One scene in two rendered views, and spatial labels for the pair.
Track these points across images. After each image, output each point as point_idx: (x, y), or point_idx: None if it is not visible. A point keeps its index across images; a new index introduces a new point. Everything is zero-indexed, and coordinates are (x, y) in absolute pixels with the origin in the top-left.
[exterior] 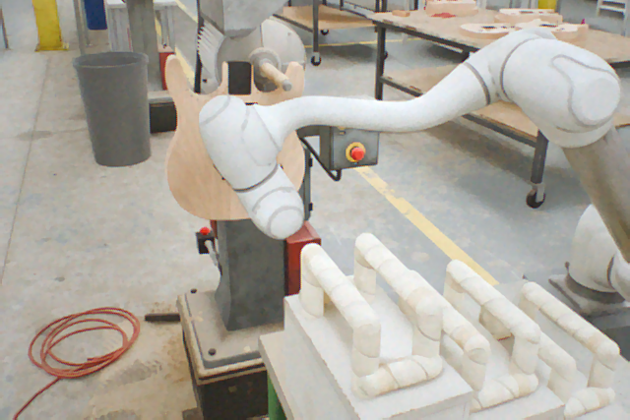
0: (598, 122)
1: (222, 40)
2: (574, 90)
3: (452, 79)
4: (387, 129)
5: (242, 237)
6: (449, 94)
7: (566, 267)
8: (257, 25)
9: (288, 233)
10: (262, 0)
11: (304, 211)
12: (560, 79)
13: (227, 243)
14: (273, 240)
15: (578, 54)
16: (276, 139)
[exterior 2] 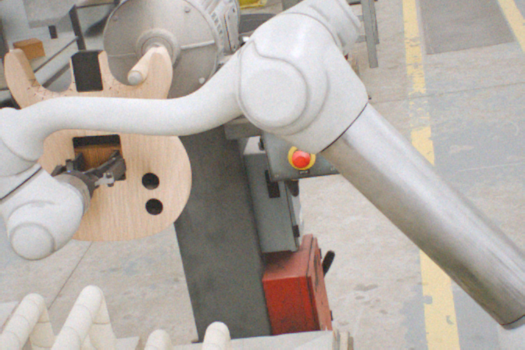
0: (280, 123)
1: (106, 23)
2: (241, 85)
3: (222, 69)
4: (150, 133)
5: (202, 269)
6: (214, 88)
7: None
8: (64, 12)
9: (36, 254)
10: None
11: (288, 237)
12: (237, 71)
13: (185, 276)
14: (244, 275)
15: (264, 38)
16: (12, 147)
